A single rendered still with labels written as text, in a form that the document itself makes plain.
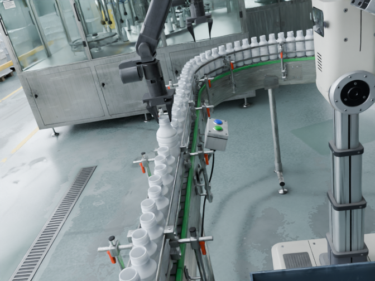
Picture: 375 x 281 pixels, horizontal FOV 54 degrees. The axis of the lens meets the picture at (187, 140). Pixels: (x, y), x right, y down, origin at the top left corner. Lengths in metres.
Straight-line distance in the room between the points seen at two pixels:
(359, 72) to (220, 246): 1.55
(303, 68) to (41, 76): 3.26
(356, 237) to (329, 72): 0.76
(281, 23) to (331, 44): 4.97
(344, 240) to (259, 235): 0.90
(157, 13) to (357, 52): 0.65
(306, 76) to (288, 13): 3.70
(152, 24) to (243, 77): 1.54
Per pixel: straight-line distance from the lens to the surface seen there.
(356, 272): 1.05
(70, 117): 4.90
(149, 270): 0.81
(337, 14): 1.28
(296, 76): 2.62
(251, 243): 2.50
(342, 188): 1.60
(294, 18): 6.29
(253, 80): 2.61
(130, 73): 1.15
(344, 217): 1.68
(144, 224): 0.89
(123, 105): 4.63
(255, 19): 6.20
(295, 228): 2.59
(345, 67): 1.33
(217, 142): 1.36
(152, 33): 1.10
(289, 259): 2.01
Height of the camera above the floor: 1.67
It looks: 25 degrees down
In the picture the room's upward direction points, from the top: 12 degrees counter-clockwise
